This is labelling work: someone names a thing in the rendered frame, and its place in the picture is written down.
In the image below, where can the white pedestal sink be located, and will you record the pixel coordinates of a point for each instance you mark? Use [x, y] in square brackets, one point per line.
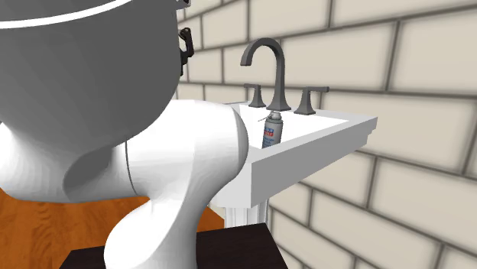
[305, 156]

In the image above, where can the dark robot stand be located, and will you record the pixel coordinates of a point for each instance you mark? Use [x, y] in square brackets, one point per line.
[238, 249]

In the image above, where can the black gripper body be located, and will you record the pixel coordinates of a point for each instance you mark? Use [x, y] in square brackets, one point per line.
[188, 46]

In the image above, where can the grey curved faucet spout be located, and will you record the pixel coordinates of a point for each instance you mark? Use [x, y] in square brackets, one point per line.
[280, 82]

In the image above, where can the blue and white spray can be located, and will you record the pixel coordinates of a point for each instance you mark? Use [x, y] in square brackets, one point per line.
[272, 132]

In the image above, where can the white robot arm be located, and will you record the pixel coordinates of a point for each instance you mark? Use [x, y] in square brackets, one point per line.
[111, 111]

